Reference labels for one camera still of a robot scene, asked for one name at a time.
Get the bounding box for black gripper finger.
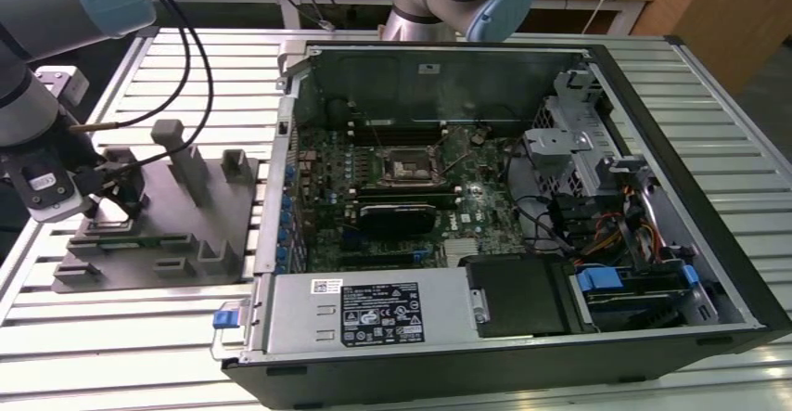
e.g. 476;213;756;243
83;192;106;221
116;162;151;221

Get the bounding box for CPU socket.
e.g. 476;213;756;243
378;146;442;187

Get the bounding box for grey parts rack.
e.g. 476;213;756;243
52;119;278;294

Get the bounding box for blue case latch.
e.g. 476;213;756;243
211;307;240;330

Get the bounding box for silver power supply unit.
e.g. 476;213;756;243
244;269;491;366

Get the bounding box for small black graphics card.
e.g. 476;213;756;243
356;202;439;239

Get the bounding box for silver finned chipset heatsink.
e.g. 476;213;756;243
443;238;482;260

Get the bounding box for green motherboard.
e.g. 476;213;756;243
282;121;562;276

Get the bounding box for black open PC case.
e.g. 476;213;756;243
219;34;792;411

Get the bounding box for silver perforated disk bay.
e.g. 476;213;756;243
523;70;652;199

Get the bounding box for hard disk in blue carrier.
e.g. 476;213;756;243
572;264;706;331

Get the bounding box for wooden cabinet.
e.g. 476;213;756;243
630;0;792;99

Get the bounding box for black cable with brass plug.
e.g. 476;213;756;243
68;0;215;134

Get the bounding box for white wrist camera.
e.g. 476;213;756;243
8;148;90;223

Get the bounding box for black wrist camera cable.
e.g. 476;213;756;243
92;0;215;173

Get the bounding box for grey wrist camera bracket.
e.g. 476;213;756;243
34;66;90;106

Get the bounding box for thin black case wire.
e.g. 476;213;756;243
504;139;564;259

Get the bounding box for silver bracket with round hole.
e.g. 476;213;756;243
523;128;595;172

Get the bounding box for black cable connector block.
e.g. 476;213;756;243
550;195;596;245

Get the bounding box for orange wires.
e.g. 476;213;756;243
580;213;628;263

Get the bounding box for yellow and red wires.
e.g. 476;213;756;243
636;223;663;263

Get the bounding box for white charging cable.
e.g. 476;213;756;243
584;0;611;35

